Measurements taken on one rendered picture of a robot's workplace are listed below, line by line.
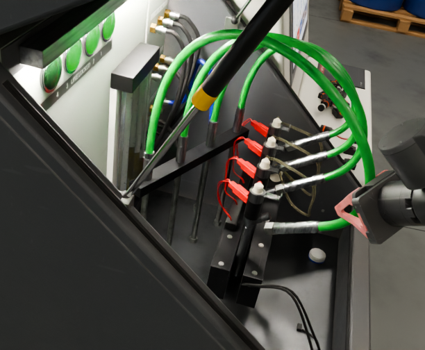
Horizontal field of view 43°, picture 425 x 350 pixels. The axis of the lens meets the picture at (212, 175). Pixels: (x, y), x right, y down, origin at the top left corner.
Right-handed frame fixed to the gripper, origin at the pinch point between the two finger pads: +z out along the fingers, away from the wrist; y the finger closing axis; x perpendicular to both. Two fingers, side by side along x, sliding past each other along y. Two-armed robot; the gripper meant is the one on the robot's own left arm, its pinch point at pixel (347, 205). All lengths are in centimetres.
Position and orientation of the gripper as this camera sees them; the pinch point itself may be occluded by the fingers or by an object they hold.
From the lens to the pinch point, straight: 78.5
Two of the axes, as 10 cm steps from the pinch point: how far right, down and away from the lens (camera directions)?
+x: 4.4, 8.9, 1.2
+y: -7.9, 4.5, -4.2
